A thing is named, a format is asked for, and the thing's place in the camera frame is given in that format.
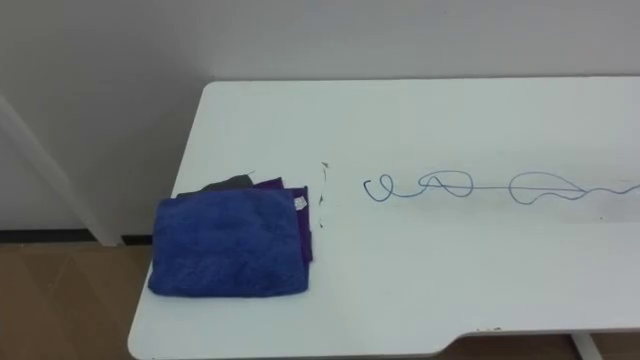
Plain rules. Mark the purple folded towel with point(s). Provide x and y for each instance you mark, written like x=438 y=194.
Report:
x=305 y=235

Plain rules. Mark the white desk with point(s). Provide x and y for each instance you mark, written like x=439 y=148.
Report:
x=450 y=275

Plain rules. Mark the dark grey folded towel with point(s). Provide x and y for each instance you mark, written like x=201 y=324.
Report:
x=227 y=184

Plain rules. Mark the blue towel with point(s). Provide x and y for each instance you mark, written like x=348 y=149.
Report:
x=225 y=240

